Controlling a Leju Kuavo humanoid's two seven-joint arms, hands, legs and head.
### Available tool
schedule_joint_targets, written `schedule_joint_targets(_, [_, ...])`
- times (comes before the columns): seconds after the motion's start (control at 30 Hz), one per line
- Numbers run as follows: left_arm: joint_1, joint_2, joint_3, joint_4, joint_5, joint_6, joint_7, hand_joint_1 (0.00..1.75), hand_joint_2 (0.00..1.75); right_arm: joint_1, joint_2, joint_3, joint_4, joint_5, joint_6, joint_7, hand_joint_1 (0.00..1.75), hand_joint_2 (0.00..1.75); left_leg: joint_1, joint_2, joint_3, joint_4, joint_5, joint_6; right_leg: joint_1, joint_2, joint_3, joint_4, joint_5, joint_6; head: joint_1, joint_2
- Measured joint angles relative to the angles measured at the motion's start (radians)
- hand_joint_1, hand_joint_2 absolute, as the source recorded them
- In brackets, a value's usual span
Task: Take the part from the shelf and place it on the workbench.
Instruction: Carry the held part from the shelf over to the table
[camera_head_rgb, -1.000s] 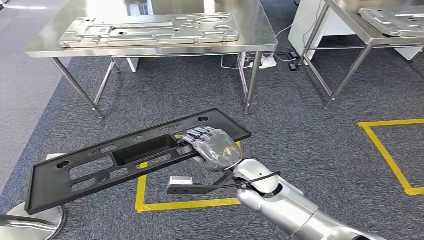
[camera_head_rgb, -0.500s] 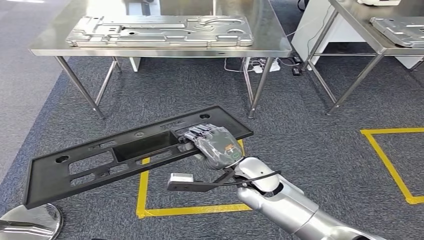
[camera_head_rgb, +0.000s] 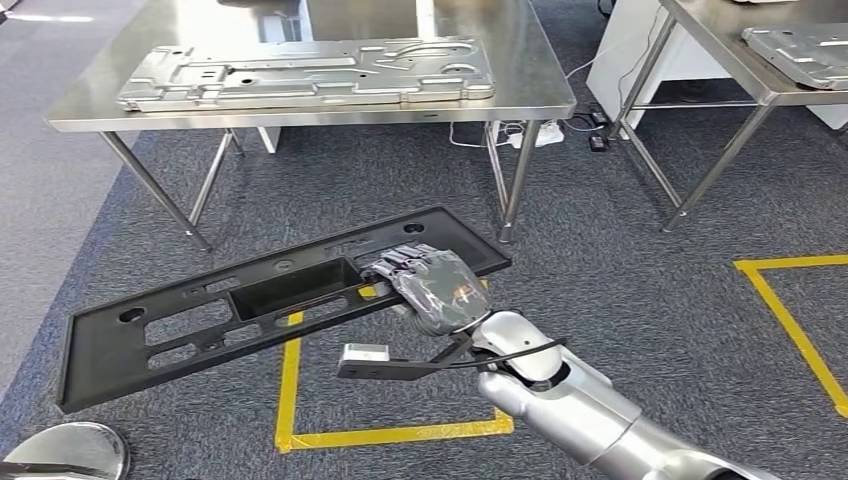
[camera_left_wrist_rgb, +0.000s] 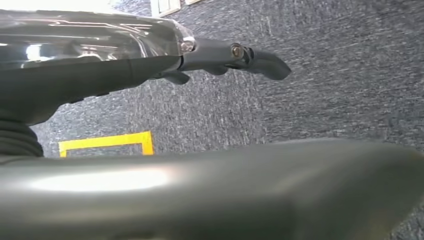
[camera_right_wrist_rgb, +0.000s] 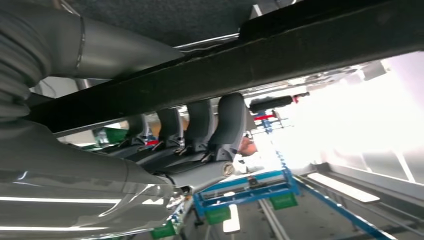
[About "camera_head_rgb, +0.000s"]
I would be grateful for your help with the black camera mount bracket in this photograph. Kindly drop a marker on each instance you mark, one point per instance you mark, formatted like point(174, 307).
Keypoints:
point(397, 371)

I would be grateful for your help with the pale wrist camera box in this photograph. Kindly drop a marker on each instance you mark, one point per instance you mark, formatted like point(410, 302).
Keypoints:
point(364, 353)

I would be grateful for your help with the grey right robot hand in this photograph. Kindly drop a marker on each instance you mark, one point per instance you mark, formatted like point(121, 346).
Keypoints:
point(437, 291)

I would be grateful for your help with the white power strip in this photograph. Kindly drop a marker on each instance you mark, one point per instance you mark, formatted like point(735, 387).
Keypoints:
point(543, 136)

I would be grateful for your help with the yellow floor tape square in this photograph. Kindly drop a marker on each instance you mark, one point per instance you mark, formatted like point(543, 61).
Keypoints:
point(782, 311)
point(288, 397)

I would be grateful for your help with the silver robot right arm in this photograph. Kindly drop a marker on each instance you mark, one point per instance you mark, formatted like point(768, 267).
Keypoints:
point(576, 411)

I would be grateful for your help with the stainless steel workbench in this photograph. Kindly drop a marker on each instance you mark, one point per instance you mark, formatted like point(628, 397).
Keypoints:
point(517, 66)
point(729, 46)

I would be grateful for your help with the long black plastic panel part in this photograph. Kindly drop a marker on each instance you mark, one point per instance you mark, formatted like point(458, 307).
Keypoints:
point(99, 371)

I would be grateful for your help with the black power adapter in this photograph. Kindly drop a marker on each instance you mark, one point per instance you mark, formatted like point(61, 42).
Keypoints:
point(598, 143)
point(597, 118)

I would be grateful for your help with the large silver stamped metal panel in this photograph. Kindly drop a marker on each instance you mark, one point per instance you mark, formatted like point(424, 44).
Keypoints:
point(802, 53)
point(298, 73)

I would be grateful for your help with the white desk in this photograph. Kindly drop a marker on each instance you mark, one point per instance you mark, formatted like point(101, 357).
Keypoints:
point(623, 60)

